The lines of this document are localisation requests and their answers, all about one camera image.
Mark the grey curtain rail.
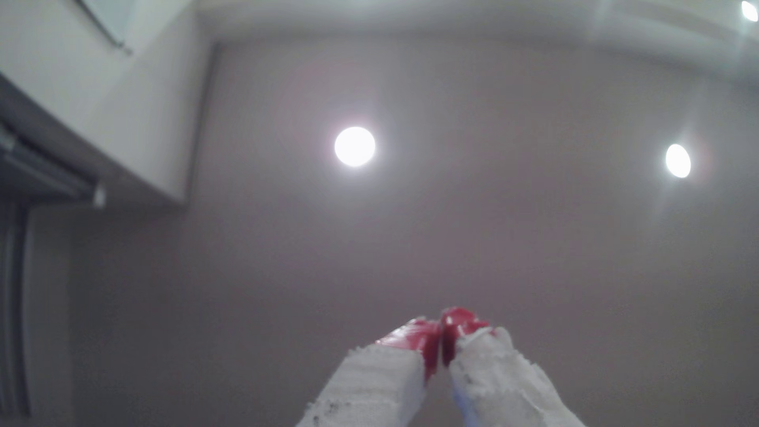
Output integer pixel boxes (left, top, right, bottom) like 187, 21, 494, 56
0, 121, 108, 210

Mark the grey curtain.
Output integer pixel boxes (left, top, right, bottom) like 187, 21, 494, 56
0, 202, 32, 419

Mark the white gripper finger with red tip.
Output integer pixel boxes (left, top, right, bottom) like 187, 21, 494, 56
440, 306, 588, 427
295, 316, 442, 427

